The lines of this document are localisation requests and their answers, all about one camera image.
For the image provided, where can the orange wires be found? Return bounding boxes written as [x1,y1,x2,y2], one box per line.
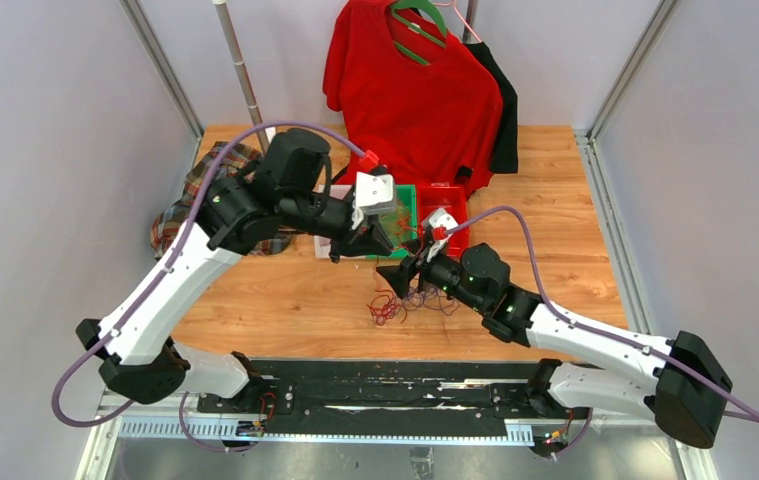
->
[382,198,417,248]

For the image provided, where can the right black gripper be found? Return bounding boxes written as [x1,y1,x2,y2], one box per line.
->
[376,237,486,314]

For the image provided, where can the metal rack pole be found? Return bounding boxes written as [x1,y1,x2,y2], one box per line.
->
[212,0,263,127]

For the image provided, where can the long red wire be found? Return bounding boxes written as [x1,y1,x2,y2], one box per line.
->
[392,221,436,266]

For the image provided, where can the red t-shirt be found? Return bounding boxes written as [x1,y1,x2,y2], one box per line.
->
[322,1,502,194]

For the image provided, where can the green plastic bin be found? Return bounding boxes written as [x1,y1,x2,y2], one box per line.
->
[378,185,418,258]

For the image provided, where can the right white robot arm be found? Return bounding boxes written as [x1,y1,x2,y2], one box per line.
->
[377,243,732,449]

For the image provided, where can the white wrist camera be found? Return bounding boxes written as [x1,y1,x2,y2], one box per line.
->
[351,172,396,230]
[421,207,459,262]

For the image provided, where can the pink clothes hanger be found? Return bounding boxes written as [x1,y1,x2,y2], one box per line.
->
[432,0,483,44]

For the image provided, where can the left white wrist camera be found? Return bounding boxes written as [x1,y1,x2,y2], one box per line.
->
[351,172,396,230]

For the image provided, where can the white plastic bin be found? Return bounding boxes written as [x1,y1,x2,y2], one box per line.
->
[313,235,332,260]

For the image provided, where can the black t-shirt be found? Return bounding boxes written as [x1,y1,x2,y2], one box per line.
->
[465,42,519,174]

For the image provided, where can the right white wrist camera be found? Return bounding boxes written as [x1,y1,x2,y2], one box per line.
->
[421,207,459,262]

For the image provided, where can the coloured wire bundle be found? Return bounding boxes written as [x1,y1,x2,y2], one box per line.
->
[366,286,461,329]

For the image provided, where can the plaid flannel shirt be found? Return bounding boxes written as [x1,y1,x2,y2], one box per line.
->
[150,142,295,260]

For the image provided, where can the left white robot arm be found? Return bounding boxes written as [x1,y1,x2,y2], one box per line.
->
[77,128,396,413]

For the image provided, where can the red plastic bin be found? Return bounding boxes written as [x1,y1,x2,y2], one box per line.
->
[416,185,470,260]

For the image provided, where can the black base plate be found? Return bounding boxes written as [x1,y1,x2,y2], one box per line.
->
[191,359,571,440]

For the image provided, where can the green clothes hanger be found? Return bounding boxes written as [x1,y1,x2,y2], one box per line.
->
[385,1,449,66]

